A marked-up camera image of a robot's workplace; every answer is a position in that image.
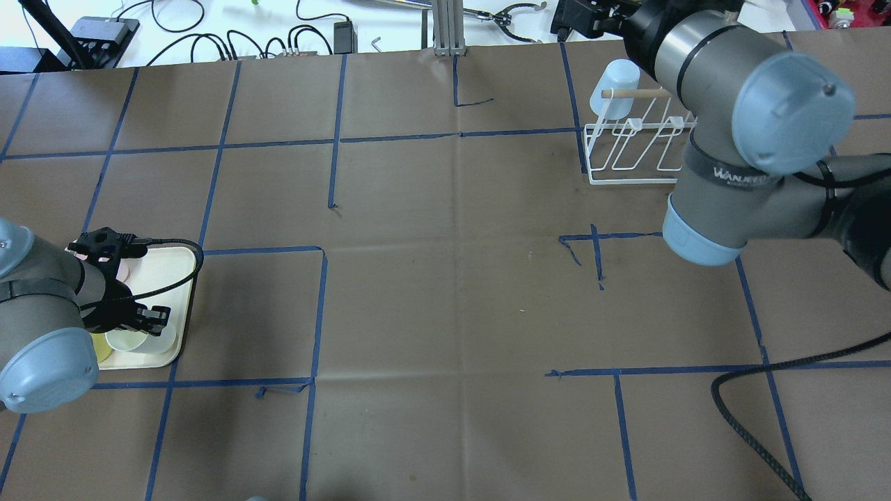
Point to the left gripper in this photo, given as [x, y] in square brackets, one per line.
[110, 300]

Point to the cream cup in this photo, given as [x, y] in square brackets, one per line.
[128, 341]

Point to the light blue cup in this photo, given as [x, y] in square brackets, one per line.
[620, 74]

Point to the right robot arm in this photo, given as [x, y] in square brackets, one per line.
[757, 165]

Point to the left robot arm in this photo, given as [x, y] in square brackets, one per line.
[52, 302]

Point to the pink cup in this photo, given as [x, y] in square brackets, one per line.
[124, 268]

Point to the yellow cup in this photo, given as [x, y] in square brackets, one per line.
[101, 346]

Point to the cream plastic tray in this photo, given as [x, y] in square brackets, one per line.
[160, 267]

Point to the black power adapter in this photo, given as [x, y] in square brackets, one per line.
[344, 38]

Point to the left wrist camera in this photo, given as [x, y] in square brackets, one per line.
[106, 245]

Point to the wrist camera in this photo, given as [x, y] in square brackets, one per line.
[591, 19]
[106, 245]

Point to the aluminium frame post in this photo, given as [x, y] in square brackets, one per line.
[448, 19]

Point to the white wire cup rack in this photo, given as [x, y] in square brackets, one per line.
[636, 138]

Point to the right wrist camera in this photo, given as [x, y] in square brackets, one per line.
[591, 19]

